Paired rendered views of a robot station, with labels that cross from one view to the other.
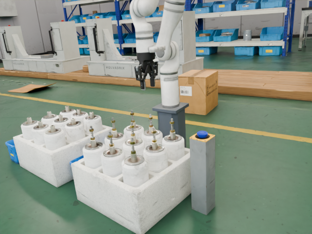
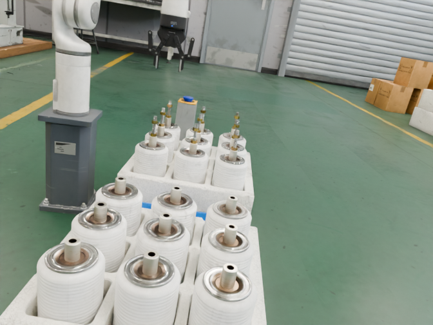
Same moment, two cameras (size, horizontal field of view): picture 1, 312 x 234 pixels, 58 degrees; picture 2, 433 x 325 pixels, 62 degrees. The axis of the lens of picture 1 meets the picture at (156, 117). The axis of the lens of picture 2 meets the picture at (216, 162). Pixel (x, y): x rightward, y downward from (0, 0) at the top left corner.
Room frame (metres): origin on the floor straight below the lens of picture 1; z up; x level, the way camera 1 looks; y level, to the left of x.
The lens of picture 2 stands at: (1.78, 0.99, 0.61)
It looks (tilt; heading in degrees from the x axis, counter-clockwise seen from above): 21 degrees down; 228
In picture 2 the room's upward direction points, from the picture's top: 10 degrees clockwise
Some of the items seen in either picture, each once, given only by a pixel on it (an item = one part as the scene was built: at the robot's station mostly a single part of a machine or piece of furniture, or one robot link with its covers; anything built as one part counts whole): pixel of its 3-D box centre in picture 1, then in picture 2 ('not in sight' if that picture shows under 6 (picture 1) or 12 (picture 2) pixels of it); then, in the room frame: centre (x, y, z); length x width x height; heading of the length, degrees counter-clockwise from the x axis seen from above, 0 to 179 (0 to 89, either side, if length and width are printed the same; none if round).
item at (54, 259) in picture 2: (67, 111); (72, 257); (1.62, 0.53, 0.25); 0.08 x 0.08 x 0.01
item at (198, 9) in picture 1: (205, 7); not in sight; (5.99, -1.14, 0.90); 0.50 x 0.38 x 0.21; 145
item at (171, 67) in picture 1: (168, 58); (73, 25); (1.43, -0.08, 0.54); 0.09 x 0.09 x 0.17; 46
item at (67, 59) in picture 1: (41, 46); not in sight; (4.82, 1.80, 0.45); 1.61 x 0.57 x 0.74; 55
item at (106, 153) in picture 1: (112, 152); (232, 147); (1.00, 0.18, 0.25); 0.08 x 0.08 x 0.01
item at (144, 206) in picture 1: (137, 175); (190, 186); (1.09, 0.10, 0.09); 0.39 x 0.39 x 0.18; 49
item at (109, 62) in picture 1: (141, 44); not in sight; (3.66, 0.12, 0.45); 1.45 x 0.57 x 0.74; 55
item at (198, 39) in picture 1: (205, 35); not in sight; (5.99, -1.14, 0.36); 0.50 x 0.38 x 0.21; 145
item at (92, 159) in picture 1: (96, 165); (227, 187); (1.08, 0.27, 0.16); 0.10 x 0.10 x 0.18
